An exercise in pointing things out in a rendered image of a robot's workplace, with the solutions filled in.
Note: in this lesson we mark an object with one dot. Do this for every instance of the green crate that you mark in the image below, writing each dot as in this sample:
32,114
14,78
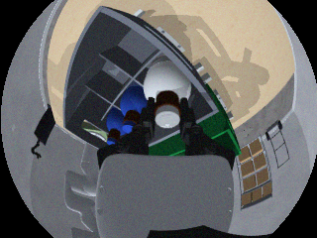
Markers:
213,127

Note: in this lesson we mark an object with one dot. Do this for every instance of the blue bottle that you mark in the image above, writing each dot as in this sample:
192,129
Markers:
131,104
114,123

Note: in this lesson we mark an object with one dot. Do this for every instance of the white bottle with grey label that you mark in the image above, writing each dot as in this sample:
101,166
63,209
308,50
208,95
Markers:
166,83

